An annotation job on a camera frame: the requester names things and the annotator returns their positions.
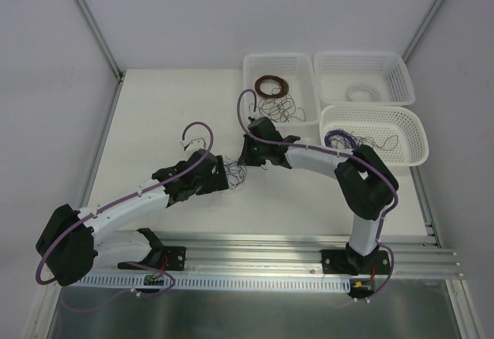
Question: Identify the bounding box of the cable bundle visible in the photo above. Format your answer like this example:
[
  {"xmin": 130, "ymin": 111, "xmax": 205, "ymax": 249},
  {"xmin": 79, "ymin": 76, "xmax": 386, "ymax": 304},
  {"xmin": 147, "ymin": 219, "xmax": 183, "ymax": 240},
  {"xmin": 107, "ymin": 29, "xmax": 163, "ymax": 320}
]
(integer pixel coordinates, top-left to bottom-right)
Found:
[{"xmin": 222, "ymin": 157, "xmax": 250, "ymax": 191}]

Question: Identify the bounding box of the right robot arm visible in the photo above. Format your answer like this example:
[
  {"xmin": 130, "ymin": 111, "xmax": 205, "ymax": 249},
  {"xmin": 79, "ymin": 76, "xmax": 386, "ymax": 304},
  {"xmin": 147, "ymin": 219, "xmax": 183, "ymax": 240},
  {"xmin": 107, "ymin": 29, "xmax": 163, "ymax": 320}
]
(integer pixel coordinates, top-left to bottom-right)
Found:
[{"xmin": 239, "ymin": 117, "xmax": 399, "ymax": 276}]

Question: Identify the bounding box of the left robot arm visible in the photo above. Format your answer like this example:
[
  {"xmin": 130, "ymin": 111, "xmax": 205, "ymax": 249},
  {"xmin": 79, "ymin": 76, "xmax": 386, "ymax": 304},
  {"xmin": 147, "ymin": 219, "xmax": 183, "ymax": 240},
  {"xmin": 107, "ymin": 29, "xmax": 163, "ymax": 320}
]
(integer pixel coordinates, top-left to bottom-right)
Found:
[{"xmin": 36, "ymin": 149, "xmax": 228, "ymax": 286}]

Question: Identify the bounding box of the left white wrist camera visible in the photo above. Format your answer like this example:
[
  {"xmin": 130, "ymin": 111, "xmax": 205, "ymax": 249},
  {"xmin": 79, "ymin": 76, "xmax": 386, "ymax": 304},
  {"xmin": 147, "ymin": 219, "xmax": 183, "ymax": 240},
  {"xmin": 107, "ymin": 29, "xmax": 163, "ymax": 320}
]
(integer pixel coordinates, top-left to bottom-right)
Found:
[{"xmin": 181, "ymin": 137, "xmax": 207, "ymax": 151}]

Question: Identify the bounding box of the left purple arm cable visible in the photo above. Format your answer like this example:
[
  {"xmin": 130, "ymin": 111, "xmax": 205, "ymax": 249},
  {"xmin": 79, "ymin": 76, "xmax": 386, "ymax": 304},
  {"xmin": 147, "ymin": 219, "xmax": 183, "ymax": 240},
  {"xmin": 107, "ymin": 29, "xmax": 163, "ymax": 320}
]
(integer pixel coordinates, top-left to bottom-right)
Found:
[{"xmin": 35, "ymin": 121, "xmax": 216, "ymax": 286}]

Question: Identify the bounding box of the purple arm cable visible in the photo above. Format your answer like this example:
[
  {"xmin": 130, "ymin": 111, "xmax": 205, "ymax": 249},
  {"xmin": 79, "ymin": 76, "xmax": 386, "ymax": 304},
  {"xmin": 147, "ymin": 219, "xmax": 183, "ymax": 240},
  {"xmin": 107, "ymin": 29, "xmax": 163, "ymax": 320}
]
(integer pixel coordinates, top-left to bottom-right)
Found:
[
  {"xmin": 35, "ymin": 121, "xmax": 216, "ymax": 286},
  {"xmin": 235, "ymin": 89, "xmax": 400, "ymax": 247}
]

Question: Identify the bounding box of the brown cable coil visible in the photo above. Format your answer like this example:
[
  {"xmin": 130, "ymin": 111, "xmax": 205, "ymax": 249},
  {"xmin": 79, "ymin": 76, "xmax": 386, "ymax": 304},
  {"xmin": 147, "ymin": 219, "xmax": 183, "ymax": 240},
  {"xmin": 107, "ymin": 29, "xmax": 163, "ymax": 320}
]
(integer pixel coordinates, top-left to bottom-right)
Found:
[{"xmin": 254, "ymin": 75, "xmax": 290, "ymax": 100}]

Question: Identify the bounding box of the white basket with brown cables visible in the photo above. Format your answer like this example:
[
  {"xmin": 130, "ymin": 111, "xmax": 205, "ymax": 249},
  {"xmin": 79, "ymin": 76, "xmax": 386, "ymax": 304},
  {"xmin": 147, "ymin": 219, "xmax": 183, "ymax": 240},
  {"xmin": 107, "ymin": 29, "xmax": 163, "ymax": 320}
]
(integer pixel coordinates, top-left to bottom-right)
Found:
[{"xmin": 241, "ymin": 53, "xmax": 321, "ymax": 127}]

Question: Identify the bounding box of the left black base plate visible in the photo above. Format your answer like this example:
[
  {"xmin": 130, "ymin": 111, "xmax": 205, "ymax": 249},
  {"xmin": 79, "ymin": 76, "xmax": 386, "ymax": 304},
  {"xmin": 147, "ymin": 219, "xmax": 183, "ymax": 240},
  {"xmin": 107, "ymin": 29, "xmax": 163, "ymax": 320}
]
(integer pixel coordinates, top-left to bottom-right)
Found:
[{"xmin": 158, "ymin": 246, "xmax": 187, "ymax": 272}]

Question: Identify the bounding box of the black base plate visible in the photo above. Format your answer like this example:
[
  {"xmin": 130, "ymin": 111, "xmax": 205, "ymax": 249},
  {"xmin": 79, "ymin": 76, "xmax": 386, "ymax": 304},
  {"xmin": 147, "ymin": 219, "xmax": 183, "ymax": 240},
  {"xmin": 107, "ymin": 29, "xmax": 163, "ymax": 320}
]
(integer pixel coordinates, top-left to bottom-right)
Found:
[
  {"xmin": 158, "ymin": 246, "xmax": 187, "ymax": 272},
  {"xmin": 321, "ymin": 248, "xmax": 391, "ymax": 276}
]

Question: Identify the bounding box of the purple cable coil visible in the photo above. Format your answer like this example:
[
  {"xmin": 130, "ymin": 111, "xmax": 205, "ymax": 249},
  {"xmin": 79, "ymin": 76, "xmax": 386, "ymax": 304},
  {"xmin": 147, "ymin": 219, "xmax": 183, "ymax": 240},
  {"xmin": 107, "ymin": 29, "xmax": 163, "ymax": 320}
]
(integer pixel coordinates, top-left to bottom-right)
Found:
[{"xmin": 323, "ymin": 128, "xmax": 401, "ymax": 151}]

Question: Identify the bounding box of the white basket with white cable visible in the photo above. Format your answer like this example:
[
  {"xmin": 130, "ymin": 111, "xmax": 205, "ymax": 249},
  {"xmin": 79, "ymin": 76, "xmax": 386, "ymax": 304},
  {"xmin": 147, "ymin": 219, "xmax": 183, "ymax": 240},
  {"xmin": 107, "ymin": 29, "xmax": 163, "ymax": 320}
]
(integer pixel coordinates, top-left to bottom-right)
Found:
[{"xmin": 313, "ymin": 51, "xmax": 415, "ymax": 107}]

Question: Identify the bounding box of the white cable coil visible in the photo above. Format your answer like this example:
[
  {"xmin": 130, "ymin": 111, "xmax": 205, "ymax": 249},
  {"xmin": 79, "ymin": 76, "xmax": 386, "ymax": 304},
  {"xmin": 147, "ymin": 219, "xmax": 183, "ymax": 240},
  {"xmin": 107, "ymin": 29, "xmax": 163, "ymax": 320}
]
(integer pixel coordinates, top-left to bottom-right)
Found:
[{"xmin": 344, "ymin": 83, "xmax": 381, "ymax": 103}]

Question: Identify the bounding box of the white slotted cable duct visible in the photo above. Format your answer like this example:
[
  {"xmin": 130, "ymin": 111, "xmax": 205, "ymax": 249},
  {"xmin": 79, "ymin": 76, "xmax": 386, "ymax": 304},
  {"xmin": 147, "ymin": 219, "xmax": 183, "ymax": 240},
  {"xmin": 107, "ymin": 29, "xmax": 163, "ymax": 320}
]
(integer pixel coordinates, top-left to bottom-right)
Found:
[{"xmin": 73, "ymin": 273, "xmax": 350, "ymax": 293}]

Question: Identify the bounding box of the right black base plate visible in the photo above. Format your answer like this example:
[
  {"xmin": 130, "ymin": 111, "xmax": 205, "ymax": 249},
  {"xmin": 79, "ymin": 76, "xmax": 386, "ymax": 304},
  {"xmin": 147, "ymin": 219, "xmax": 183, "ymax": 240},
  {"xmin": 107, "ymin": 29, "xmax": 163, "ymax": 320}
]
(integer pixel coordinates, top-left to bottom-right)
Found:
[{"xmin": 321, "ymin": 248, "xmax": 391, "ymax": 276}]

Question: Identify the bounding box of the white basket with purple cables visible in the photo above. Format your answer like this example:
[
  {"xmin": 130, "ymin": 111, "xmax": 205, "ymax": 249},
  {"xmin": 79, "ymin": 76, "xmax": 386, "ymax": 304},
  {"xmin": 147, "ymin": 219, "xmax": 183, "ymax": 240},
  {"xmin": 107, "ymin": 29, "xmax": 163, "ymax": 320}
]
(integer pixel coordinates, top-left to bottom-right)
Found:
[{"xmin": 319, "ymin": 105, "xmax": 429, "ymax": 167}]

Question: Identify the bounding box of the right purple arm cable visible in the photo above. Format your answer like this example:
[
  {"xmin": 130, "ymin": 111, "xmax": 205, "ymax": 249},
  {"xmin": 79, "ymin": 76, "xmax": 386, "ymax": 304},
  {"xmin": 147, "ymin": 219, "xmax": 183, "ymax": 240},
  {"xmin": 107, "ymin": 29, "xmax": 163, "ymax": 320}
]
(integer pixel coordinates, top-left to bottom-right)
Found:
[{"xmin": 235, "ymin": 89, "xmax": 400, "ymax": 247}]

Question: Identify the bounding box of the aluminium mounting rail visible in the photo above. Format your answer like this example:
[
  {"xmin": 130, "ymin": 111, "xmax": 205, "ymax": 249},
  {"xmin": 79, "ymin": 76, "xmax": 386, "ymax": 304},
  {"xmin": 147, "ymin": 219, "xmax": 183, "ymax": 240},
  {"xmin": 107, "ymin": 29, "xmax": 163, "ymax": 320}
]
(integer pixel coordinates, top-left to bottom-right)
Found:
[{"xmin": 157, "ymin": 232, "xmax": 465, "ymax": 280}]

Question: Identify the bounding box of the left aluminium frame post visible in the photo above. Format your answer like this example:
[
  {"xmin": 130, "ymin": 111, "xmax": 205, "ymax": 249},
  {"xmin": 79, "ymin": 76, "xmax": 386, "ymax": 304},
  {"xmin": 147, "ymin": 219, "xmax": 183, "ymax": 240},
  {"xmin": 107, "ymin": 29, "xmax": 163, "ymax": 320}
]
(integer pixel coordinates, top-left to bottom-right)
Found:
[{"xmin": 73, "ymin": 0, "xmax": 124, "ymax": 81}]

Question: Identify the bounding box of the aluminium frame post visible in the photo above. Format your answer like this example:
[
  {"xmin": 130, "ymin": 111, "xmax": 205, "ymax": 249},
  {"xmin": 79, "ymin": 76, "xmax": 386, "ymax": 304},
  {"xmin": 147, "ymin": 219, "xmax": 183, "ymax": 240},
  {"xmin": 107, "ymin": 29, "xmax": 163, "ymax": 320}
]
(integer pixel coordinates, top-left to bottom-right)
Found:
[
  {"xmin": 73, "ymin": 0, "xmax": 124, "ymax": 81},
  {"xmin": 401, "ymin": 0, "xmax": 447, "ymax": 64}
]

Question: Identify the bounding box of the right aluminium frame post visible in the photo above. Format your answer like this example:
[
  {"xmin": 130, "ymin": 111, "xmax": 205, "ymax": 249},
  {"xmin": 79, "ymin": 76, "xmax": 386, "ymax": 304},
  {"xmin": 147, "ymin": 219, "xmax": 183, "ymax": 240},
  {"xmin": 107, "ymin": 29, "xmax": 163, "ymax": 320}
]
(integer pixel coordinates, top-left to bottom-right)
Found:
[{"xmin": 401, "ymin": 0, "xmax": 447, "ymax": 64}]

